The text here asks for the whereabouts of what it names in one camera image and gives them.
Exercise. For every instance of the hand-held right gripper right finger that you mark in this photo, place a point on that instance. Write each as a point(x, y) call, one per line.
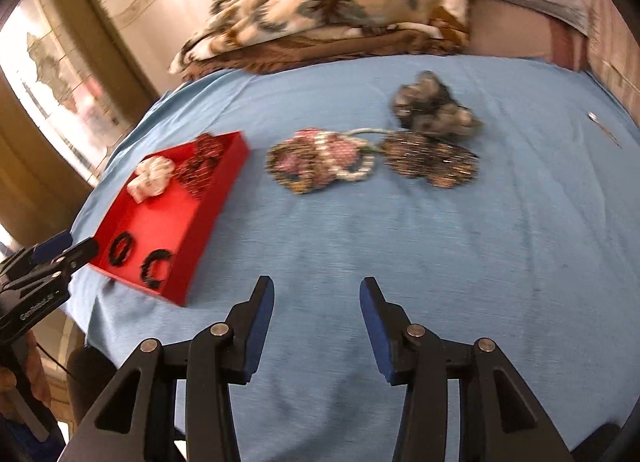
point(375, 332)

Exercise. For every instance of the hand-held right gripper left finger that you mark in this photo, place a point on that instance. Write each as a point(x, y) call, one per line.
point(260, 324)

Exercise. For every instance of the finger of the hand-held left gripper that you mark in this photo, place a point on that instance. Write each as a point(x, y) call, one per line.
point(75, 254)
point(50, 245)

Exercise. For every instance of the red tray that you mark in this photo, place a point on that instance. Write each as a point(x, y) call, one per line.
point(165, 222)

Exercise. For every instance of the leopard print scrunchie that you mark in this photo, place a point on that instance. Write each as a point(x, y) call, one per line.
point(287, 167)

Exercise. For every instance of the sparkly beaded hair clip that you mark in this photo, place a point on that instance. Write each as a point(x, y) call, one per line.
point(425, 157)

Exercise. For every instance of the pink plaid scrunchie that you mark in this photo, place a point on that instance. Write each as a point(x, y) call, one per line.
point(345, 145)

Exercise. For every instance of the grey sheer scrunchie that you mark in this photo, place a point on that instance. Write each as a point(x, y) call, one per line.
point(430, 102)

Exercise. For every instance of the person's left hand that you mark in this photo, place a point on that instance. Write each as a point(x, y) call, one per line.
point(36, 367)

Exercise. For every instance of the white printed scrunchie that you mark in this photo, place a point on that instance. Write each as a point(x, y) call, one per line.
point(150, 177)

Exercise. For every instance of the blue bed sheet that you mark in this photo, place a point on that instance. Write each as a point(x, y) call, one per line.
point(350, 227)

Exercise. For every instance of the red dotted scrunchie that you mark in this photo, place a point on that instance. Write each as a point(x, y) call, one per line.
point(197, 165)

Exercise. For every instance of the brown ruffled blanket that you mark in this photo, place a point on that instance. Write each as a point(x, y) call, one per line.
point(350, 51)

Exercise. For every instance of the silver hair pin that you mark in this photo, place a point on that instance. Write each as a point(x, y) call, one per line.
point(602, 130)

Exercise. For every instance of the pink bed sheet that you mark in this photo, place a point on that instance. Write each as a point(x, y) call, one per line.
point(505, 37)

